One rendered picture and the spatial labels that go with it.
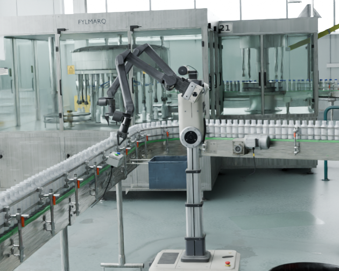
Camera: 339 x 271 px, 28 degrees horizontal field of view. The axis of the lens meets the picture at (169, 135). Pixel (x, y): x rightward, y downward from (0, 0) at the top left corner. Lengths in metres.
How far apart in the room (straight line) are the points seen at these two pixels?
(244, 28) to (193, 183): 5.32
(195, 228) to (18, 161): 4.18
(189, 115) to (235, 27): 5.28
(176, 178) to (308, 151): 1.39
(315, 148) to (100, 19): 3.42
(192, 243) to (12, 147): 4.23
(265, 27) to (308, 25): 0.61
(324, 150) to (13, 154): 4.24
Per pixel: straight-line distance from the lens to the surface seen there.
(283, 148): 6.21
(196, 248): 5.05
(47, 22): 8.55
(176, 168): 5.32
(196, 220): 5.01
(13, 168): 8.83
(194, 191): 4.97
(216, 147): 6.43
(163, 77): 4.67
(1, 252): 3.05
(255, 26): 10.01
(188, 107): 4.83
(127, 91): 4.64
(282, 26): 10.01
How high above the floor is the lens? 1.74
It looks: 6 degrees down
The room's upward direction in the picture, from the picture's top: 2 degrees counter-clockwise
